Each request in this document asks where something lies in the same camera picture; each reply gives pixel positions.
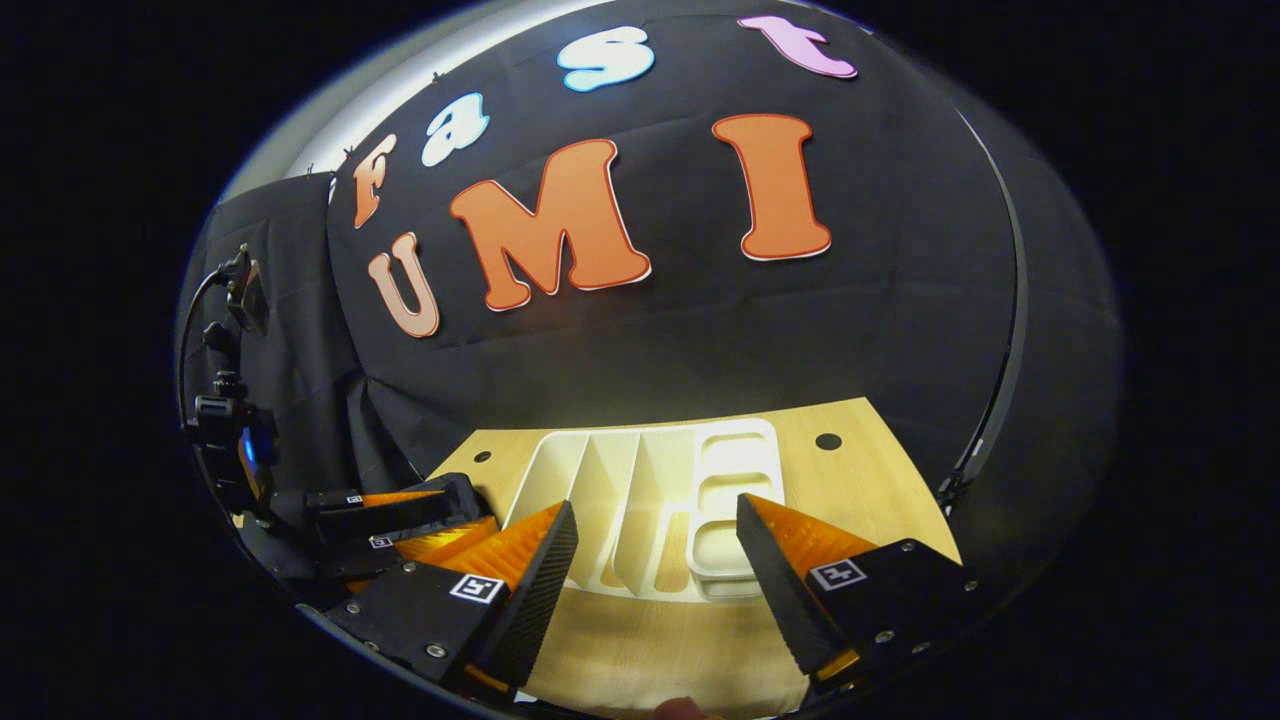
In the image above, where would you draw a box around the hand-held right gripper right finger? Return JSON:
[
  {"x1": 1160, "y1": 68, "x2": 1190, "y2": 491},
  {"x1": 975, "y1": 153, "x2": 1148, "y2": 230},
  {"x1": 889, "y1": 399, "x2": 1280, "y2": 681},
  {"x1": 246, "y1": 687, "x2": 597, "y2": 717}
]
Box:
[{"x1": 735, "y1": 493, "x2": 987, "y2": 692}]

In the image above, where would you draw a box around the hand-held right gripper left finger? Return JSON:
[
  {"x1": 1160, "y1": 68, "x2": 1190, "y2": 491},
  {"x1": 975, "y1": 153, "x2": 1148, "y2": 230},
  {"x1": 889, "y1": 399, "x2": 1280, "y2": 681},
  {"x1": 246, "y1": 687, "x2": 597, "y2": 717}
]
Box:
[{"x1": 322, "y1": 500, "x2": 581, "y2": 701}]

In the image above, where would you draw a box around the black schoolbag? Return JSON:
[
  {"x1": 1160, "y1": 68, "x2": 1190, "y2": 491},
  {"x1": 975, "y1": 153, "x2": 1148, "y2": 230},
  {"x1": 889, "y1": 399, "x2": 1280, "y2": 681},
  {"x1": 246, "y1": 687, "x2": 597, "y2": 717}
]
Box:
[{"x1": 240, "y1": 520, "x2": 411, "y2": 606}]

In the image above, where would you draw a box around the white bookshelf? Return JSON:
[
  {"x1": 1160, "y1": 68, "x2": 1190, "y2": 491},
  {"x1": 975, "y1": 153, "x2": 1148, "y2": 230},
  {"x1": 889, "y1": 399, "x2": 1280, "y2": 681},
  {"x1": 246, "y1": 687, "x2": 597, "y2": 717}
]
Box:
[{"x1": 500, "y1": 418, "x2": 789, "y2": 604}]

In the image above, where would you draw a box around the black backdrop cloth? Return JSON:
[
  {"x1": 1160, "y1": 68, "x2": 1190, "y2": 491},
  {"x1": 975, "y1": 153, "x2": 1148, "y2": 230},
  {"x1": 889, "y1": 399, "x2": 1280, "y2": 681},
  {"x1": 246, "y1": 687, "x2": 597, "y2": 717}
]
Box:
[
  {"x1": 325, "y1": 0, "x2": 1023, "y2": 486},
  {"x1": 195, "y1": 172, "x2": 426, "y2": 501},
  {"x1": 945, "y1": 75, "x2": 1123, "y2": 611}
]

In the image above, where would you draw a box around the metal frame pole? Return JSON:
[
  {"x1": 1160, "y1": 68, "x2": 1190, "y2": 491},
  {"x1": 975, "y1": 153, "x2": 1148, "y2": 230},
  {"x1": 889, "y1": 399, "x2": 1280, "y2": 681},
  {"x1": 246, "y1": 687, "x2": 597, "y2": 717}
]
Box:
[{"x1": 940, "y1": 105, "x2": 1031, "y2": 516}]

